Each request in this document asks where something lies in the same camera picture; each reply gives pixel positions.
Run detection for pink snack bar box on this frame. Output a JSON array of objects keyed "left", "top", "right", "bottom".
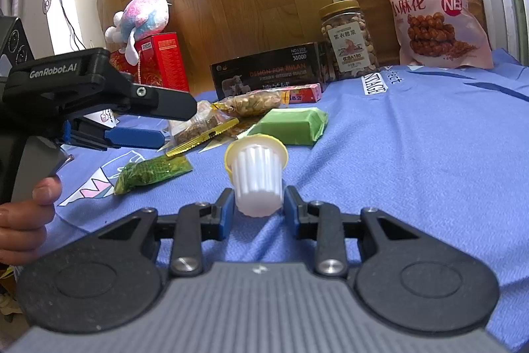
[{"left": 285, "top": 83, "right": 322, "bottom": 104}]

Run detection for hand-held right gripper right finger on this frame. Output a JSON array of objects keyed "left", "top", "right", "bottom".
[{"left": 283, "top": 185, "right": 426, "bottom": 277}]

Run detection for person's left hand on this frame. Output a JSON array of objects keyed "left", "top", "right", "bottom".
[{"left": 0, "top": 176, "right": 63, "bottom": 267}]

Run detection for clear packet yellow serrated edges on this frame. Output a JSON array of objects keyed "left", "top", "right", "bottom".
[{"left": 165, "top": 101, "right": 240, "bottom": 158}]

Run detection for pink snack bag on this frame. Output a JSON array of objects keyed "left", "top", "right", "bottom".
[{"left": 373, "top": 0, "right": 494, "bottom": 69}]

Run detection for clear peanut packet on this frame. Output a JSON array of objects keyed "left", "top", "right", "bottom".
[{"left": 212, "top": 90, "right": 290, "bottom": 119}]

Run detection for black tin box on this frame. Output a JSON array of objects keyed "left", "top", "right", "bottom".
[{"left": 210, "top": 42, "right": 331, "bottom": 103}]

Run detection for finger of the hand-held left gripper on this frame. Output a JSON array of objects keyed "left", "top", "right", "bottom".
[
  {"left": 62, "top": 118, "right": 167, "bottom": 152},
  {"left": 120, "top": 82, "right": 198, "bottom": 121}
]

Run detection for green wafer packet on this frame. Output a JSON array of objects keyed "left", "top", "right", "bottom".
[{"left": 247, "top": 108, "right": 329, "bottom": 147}]

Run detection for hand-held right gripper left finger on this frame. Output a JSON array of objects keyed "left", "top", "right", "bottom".
[{"left": 98, "top": 188, "right": 236, "bottom": 278}]

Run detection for green vegetable packet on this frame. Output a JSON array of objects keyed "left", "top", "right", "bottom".
[{"left": 113, "top": 155, "right": 194, "bottom": 196}]

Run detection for red gift box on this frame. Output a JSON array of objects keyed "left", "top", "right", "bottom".
[{"left": 109, "top": 31, "right": 191, "bottom": 95}]

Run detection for pink and blue plush toy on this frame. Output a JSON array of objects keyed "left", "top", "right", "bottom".
[{"left": 104, "top": 0, "right": 171, "bottom": 64}]

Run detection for white jelly cup yellow lid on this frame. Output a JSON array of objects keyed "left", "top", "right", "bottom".
[{"left": 224, "top": 134, "right": 289, "bottom": 218}]

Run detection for blue printed tablecloth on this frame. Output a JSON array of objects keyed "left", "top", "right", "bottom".
[{"left": 45, "top": 49, "right": 529, "bottom": 353}]

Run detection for white enamel mug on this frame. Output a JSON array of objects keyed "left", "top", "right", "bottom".
[{"left": 99, "top": 109, "right": 120, "bottom": 127}]

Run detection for clear nut jar gold lid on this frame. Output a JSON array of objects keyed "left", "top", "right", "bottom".
[{"left": 318, "top": 0, "right": 380, "bottom": 81}]

